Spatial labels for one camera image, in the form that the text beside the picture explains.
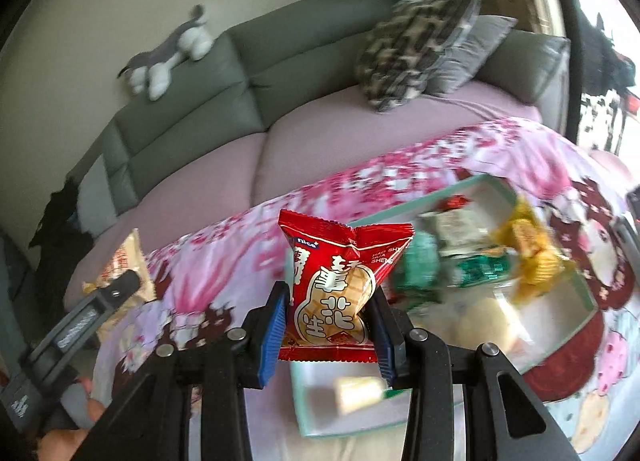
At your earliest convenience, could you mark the black cloth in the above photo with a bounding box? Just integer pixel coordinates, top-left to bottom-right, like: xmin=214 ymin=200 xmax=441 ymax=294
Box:
xmin=29 ymin=181 xmax=96 ymax=292

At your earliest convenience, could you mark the white box with green rim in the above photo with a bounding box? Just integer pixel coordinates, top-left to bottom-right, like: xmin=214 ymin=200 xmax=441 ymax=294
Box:
xmin=290 ymin=175 xmax=599 ymax=438

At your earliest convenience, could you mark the grey sofa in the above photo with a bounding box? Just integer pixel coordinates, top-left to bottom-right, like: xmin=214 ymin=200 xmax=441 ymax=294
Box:
xmin=65 ymin=0 xmax=571 ymax=222

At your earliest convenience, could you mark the dark door frame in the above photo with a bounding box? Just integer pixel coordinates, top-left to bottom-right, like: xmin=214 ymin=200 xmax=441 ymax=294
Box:
xmin=542 ymin=0 xmax=583 ymax=142

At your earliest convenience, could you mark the light grey cushion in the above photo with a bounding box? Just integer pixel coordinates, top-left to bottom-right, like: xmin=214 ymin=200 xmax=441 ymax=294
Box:
xmin=75 ymin=161 xmax=118 ymax=237

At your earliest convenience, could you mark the round bun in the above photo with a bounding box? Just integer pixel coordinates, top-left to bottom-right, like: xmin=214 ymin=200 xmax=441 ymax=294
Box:
xmin=440 ymin=298 xmax=523 ymax=359

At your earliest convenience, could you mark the black white patterned pillow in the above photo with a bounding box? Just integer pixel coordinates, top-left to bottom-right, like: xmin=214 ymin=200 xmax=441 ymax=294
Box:
xmin=355 ymin=0 xmax=482 ymax=112

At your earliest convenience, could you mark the grey white device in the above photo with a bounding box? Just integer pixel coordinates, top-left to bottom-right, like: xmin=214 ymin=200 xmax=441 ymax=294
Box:
xmin=620 ymin=186 xmax=640 ymax=242

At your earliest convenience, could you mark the dark green packet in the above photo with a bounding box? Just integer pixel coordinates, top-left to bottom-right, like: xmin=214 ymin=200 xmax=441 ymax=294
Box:
xmin=447 ymin=246 xmax=516 ymax=289

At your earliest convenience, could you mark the person's left hand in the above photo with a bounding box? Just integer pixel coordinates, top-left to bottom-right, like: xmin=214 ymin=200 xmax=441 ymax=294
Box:
xmin=40 ymin=400 xmax=107 ymax=461

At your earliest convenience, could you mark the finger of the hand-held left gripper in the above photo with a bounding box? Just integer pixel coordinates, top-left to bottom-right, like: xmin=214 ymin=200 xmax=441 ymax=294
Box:
xmin=82 ymin=268 xmax=141 ymax=314

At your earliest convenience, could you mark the grey white plush toy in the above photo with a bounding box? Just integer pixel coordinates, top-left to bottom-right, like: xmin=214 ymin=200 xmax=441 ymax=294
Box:
xmin=117 ymin=4 xmax=216 ymax=102

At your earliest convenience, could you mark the beige snack packet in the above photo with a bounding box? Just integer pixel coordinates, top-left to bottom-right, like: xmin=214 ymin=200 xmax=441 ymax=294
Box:
xmin=82 ymin=228 xmax=157 ymax=304

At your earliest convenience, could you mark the yellow bread packet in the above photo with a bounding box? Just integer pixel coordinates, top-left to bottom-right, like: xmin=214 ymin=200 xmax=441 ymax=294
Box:
xmin=492 ymin=196 xmax=576 ymax=304

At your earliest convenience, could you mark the grey pillow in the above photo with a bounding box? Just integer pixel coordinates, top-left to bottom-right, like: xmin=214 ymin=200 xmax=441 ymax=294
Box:
xmin=425 ymin=15 xmax=518 ymax=96

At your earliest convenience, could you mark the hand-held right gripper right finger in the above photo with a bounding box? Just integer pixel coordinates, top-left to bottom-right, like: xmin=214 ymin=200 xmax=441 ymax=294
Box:
xmin=367 ymin=287 xmax=581 ymax=461

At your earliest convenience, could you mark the green white packet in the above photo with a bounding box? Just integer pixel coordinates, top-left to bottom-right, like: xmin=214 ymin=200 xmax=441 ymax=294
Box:
xmin=392 ymin=231 xmax=443 ymax=314

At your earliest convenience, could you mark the printed cartoon blanket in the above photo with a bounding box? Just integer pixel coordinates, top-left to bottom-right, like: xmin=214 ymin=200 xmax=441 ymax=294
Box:
xmin=95 ymin=116 xmax=640 ymax=461

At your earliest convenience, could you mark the red peanut packet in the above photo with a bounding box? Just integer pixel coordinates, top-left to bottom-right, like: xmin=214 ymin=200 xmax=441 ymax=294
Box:
xmin=277 ymin=209 xmax=415 ymax=364

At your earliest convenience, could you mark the black metal rack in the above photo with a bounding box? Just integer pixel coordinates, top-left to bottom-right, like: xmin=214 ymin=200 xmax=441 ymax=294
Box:
xmin=575 ymin=11 xmax=636 ymax=152

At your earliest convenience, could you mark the pink ribbed sofa cover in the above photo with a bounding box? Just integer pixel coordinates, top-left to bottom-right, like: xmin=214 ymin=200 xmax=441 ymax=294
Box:
xmin=65 ymin=76 xmax=543 ymax=297

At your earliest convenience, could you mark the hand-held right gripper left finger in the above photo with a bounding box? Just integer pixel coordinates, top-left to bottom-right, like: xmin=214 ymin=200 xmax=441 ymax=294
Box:
xmin=87 ymin=281 xmax=292 ymax=461

